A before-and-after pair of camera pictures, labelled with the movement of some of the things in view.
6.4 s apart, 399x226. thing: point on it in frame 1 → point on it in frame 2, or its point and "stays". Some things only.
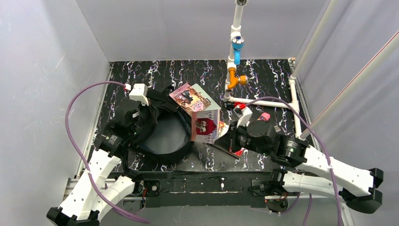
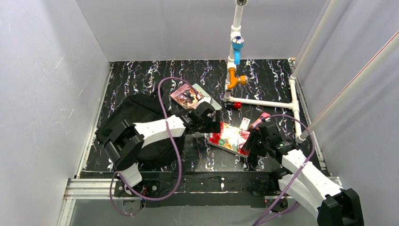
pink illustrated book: [190, 99] stays
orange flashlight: [242, 80] stays
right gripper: [232, 137] → [253, 141]
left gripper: [145, 112] → [211, 125]
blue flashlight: [237, 44] stays
